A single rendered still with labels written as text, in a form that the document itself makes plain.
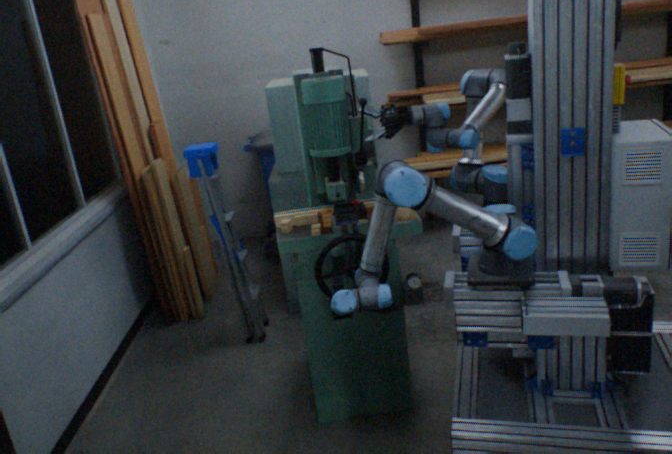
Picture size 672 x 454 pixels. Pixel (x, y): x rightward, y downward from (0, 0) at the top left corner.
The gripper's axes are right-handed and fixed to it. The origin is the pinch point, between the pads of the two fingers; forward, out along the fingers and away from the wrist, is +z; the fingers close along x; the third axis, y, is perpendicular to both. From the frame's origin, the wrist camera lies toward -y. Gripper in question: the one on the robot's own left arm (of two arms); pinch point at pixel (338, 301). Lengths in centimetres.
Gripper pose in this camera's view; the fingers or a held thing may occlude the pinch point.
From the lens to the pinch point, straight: 220.0
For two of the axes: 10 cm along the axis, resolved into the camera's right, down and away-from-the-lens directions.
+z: -0.4, 2.2, 9.7
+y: 1.5, 9.6, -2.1
